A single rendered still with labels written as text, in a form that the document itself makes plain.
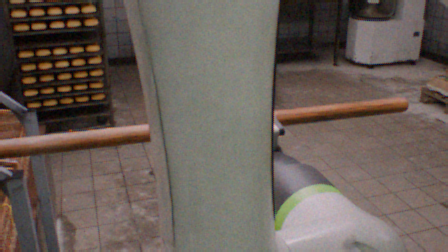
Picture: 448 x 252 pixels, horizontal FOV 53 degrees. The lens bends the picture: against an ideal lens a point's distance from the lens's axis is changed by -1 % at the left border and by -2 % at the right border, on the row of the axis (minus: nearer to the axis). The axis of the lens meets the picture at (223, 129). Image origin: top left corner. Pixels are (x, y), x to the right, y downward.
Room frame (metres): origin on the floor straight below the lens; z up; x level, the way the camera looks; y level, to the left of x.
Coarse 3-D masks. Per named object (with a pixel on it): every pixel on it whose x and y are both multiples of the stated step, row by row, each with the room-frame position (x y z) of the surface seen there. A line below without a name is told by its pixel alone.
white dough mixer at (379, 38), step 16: (352, 0) 5.57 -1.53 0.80; (368, 0) 5.41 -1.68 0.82; (384, 0) 5.39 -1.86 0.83; (400, 0) 5.62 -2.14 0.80; (416, 0) 5.60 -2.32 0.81; (352, 16) 5.66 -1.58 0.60; (368, 16) 5.43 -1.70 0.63; (384, 16) 5.42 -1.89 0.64; (400, 16) 5.58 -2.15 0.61; (416, 16) 5.61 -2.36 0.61; (352, 32) 5.58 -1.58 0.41; (368, 32) 5.43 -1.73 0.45; (384, 32) 5.44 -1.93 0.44; (400, 32) 5.51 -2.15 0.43; (416, 32) 5.59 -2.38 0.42; (352, 48) 5.55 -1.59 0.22; (368, 48) 5.42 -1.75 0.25; (384, 48) 5.45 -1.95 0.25; (400, 48) 5.52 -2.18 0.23; (416, 48) 5.60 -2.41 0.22; (368, 64) 5.41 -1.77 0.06
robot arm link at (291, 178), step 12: (288, 168) 0.47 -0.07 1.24; (300, 168) 0.47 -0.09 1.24; (312, 168) 0.48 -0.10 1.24; (276, 180) 0.46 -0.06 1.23; (288, 180) 0.45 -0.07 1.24; (300, 180) 0.44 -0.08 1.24; (312, 180) 0.44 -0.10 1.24; (324, 180) 0.45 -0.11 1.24; (276, 192) 0.44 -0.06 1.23; (288, 192) 0.43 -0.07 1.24; (276, 204) 0.43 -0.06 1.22
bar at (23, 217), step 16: (0, 96) 1.41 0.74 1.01; (16, 112) 1.43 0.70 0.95; (32, 112) 1.43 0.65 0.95; (32, 128) 1.43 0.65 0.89; (32, 160) 1.42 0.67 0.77; (0, 176) 0.97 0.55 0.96; (16, 176) 0.97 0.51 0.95; (16, 192) 0.97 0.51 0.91; (48, 192) 1.43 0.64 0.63; (16, 208) 0.96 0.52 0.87; (48, 208) 1.43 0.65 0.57; (16, 224) 0.96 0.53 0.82; (32, 224) 0.98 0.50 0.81; (48, 224) 1.42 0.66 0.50; (32, 240) 0.97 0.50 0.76; (48, 240) 1.42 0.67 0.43
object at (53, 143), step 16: (288, 112) 0.77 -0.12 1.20; (304, 112) 0.77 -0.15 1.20; (320, 112) 0.78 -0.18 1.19; (336, 112) 0.79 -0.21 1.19; (352, 112) 0.80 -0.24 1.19; (368, 112) 0.81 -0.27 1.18; (384, 112) 0.82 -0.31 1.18; (400, 112) 0.84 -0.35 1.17; (112, 128) 0.68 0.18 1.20; (128, 128) 0.68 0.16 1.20; (144, 128) 0.69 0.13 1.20; (0, 144) 0.62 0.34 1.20; (16, 144) 0.63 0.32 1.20; (32, 144) 0.63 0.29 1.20; (48, 144) 0.64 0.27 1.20; (64, 144) 0.64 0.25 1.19; (80, 144) 0.65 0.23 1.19; (96, 144) 0.66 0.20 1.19; (112, 144) 0.67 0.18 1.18
